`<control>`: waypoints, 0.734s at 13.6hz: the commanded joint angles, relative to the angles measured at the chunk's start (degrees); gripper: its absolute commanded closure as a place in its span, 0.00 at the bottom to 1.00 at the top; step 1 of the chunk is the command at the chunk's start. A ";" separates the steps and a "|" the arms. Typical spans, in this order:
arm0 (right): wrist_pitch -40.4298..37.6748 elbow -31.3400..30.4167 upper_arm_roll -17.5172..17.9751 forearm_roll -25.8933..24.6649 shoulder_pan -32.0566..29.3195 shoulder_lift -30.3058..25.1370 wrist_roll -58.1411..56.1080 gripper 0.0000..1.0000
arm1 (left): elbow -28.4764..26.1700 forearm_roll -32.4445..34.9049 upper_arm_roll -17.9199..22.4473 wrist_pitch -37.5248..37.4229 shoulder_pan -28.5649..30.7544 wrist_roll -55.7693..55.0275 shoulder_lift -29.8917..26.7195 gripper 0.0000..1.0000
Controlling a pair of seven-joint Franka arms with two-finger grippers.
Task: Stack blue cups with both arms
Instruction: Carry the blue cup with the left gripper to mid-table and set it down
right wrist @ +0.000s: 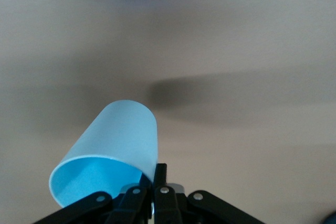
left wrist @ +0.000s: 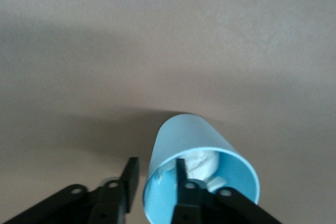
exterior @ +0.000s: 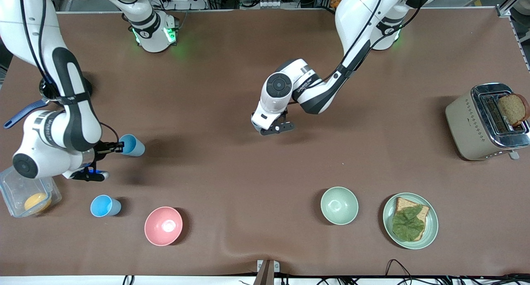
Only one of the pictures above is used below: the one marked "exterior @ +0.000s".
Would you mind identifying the black pot with blue handle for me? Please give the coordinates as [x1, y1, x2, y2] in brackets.
[3, 76, 94, 129]

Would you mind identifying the pale green bowl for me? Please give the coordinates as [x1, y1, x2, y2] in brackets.
[320, 187, 359, 225]

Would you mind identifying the brown bread slice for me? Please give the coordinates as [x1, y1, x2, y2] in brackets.
[498, 94, 530, 126]

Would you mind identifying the clear plastic food container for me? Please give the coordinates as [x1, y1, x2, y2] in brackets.
[0, 165, 63, 218]

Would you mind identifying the brown toast slice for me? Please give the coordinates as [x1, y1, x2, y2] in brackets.
[393, 197, 430, 241]

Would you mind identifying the pink bowl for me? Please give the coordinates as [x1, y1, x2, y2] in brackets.
[145, 206, 183, 246]

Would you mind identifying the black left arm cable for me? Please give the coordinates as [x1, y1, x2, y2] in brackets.
[319, 0, 423, 89]

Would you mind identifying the orange round fruit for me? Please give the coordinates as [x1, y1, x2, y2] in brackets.
[24, 193, 52, 213]

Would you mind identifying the black looped floor cable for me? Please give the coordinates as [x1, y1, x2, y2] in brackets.
[384, 258, 419, 280]

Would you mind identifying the light blue plastic cup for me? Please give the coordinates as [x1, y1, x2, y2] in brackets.
[90, 195, 122, 217]
[118, 134, 146, 157]

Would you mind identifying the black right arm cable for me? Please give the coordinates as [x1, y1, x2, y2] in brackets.
[19, 0, 56, 95]

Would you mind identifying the metal table edge bracket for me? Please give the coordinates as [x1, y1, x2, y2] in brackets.
[253, 259, 280, 285]

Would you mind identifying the green lettuce leaf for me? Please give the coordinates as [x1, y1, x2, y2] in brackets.
[392, 205, 427, 242]

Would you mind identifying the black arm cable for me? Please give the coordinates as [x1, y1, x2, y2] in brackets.
[19, 0, 56, 95]
[319, 0, 423, 89]

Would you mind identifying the aluminium frame profile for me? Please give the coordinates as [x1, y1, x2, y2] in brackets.
[496, 0, 530, 18]

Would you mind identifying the pale green ribbed plate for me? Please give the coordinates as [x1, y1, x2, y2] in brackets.
[383, 193, 438, 250]

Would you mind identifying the beige chrome toaster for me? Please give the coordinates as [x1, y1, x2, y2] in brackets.
[446, 83, 530, 161]

